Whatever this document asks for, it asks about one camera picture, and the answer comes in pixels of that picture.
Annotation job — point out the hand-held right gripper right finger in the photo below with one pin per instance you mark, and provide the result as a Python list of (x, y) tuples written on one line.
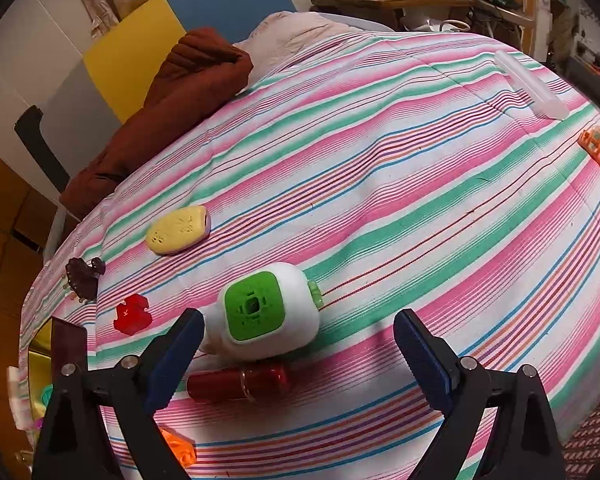
[(422, 360)]

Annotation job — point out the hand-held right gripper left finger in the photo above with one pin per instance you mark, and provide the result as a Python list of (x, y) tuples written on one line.
[(172, 360)]

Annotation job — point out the red plastic cylinder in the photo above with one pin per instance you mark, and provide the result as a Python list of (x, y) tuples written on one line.
[(230, 384)]

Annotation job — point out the white and green plug-in device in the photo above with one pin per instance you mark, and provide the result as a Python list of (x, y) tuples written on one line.
[(252, 310)]

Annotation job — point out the gold tin box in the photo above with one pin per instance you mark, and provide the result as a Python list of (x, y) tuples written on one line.
[(70, 345)]

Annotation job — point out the yellow oval perforated device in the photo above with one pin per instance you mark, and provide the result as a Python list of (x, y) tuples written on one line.
[(175, 230)]

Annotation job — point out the red plastic cross block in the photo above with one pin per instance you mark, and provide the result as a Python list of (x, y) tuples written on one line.
[(132, 316)]

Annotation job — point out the orange perforated cube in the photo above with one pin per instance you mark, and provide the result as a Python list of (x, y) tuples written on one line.
[(180, 447)]

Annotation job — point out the dark brown knobbed massager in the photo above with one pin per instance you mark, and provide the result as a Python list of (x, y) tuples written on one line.
[(82, 280)]

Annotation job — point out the green round plastic item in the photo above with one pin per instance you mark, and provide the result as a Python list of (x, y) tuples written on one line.
[(47, 394)]

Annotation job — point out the pink green striped blanket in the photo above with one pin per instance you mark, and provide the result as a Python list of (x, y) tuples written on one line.
[(380, 210)]

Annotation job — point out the wooden wardrobe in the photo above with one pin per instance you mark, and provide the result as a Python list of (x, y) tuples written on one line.
[(5, 260)]

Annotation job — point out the brown quilted jacket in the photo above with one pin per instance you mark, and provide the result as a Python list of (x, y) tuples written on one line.
[(180, 90)]

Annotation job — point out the clear plastic tube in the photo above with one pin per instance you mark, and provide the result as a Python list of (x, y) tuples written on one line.
[(530, 85)]

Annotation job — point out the grey yellow blue headboard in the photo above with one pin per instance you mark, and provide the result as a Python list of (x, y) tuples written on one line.
[(130, 50)]

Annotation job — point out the pale pink pillow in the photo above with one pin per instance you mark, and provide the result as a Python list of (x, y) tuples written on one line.
[(290, 40)]

